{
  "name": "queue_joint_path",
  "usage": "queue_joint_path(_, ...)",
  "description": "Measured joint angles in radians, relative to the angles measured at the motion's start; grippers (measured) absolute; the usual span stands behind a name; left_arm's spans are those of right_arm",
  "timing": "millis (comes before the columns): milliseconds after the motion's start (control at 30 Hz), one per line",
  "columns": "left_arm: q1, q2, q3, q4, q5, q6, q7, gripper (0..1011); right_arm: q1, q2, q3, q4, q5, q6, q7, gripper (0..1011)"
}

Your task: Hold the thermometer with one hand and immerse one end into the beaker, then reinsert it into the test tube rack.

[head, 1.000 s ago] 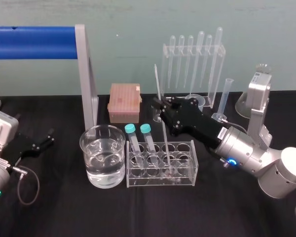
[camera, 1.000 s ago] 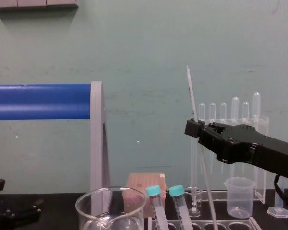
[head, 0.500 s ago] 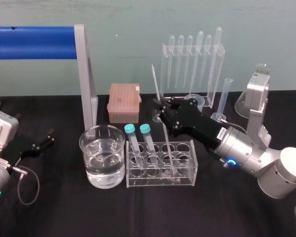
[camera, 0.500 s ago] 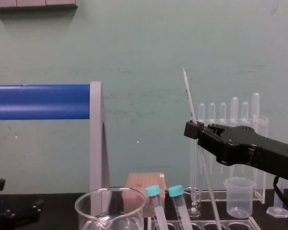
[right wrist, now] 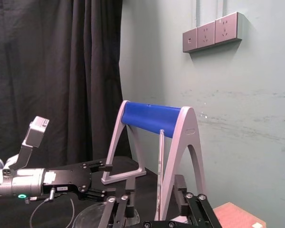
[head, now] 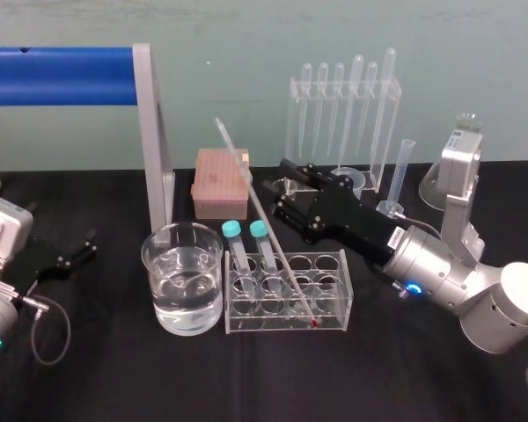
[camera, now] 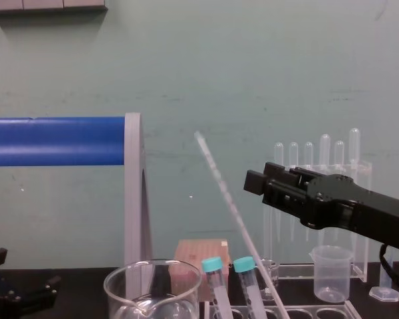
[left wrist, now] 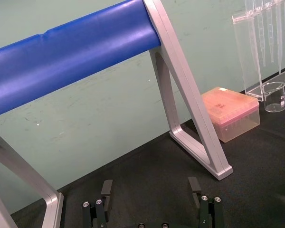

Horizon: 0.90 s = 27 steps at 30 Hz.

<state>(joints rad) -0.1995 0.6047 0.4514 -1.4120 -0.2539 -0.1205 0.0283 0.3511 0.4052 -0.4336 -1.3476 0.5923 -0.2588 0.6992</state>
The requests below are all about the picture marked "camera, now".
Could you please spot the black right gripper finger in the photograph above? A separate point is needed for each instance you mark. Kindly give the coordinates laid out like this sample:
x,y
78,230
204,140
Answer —
x,y
282,171
279,194

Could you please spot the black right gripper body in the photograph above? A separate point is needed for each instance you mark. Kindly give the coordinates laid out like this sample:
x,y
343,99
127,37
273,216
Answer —
x,y
369,212

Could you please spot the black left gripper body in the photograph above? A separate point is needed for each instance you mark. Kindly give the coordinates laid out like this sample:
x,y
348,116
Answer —
x,y
0,304

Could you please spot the glass thermometer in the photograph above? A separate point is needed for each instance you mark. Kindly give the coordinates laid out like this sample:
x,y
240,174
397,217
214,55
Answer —
x,y
226,196

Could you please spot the translucent plastic beaker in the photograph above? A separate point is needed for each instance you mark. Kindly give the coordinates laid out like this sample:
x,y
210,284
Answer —
x,y
332,272

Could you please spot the small glass beaker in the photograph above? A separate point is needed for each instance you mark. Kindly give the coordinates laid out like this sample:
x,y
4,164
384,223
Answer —
x,y
269,269

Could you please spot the teal capped test tube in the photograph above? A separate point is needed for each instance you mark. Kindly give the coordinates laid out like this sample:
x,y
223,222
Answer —
x,y
212,266
244,266

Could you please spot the clear test tube rack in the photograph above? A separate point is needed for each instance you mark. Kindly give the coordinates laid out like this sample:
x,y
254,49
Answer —
x,y
319,314

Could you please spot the large glass beaker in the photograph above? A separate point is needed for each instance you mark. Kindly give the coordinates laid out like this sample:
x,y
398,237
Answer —
x,y
153,299

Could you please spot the clear plastic transfer pipette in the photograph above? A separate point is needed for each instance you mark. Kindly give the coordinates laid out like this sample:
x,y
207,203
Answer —
x,y
324,149
278,153
354,146

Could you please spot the clear acrylic pipette stand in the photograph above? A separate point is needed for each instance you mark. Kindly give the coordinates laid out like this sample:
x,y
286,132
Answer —
x,y
364,239

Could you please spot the plastic graduated cylinder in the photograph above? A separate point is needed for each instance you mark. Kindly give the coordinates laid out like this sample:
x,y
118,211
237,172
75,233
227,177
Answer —
x,y
384,292

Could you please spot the blue roll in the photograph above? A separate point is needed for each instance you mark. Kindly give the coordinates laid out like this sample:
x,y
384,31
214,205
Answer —
x,y
53,141

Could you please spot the grey wall cabinet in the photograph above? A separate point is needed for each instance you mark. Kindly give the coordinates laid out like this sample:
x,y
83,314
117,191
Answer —
x,y
46,5

